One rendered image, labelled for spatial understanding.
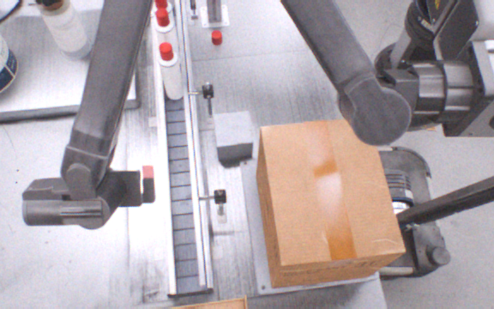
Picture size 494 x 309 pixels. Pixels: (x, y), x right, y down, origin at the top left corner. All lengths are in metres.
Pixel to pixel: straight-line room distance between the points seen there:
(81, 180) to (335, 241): 0.49
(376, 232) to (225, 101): 0.64
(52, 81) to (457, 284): 1.76
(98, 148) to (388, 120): 0.39
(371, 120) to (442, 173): 1.76
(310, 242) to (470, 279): 1.42
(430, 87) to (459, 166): 1.77
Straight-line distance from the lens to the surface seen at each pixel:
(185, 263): 1.12
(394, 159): 2.02
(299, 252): 0.88
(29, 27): 1.57
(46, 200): 0.73
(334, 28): 0.59
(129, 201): 0.80
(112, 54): 0.61
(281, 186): 0.91
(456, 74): 0.65
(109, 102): 0.63
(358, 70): 0.60
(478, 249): 2.29
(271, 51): 1.45
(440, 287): 2.17
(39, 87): 1.42
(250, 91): 1.36
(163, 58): 1.16
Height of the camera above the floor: 1.97
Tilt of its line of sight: 64 degrees down
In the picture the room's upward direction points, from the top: 2 degrees clockwise
